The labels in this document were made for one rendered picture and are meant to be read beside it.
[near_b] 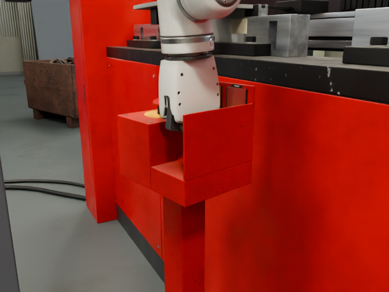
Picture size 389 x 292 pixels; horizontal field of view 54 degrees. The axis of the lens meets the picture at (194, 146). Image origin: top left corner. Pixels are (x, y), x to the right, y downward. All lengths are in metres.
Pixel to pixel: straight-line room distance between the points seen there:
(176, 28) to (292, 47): 0.42
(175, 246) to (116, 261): 0.99
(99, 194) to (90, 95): 0.50
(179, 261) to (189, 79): 0.36
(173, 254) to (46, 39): 9.51
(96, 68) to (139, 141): 1.20
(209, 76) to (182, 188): 0.18
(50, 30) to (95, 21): 8.35
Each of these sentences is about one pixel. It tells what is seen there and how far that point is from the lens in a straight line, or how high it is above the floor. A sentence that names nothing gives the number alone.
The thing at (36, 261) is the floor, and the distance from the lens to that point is 1.84.
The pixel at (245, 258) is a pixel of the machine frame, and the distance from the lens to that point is 0.99.
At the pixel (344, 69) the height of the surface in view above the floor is 0.87.
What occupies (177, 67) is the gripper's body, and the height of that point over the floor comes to 0.88.
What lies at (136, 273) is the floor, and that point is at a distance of 1.66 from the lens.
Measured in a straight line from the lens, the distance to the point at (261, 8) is 1.06.
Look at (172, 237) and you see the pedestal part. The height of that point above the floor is 0.55.
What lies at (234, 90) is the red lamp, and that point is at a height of 0.83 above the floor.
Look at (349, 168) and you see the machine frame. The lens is 0.68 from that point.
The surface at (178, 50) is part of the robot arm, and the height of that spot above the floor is 0.90.
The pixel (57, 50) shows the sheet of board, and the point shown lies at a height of 0.57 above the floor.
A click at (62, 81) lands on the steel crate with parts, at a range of 4.16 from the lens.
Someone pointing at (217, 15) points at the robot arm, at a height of 0.95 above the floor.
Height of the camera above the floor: 0.92
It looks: 16 degrees down
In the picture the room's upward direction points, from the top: straight up
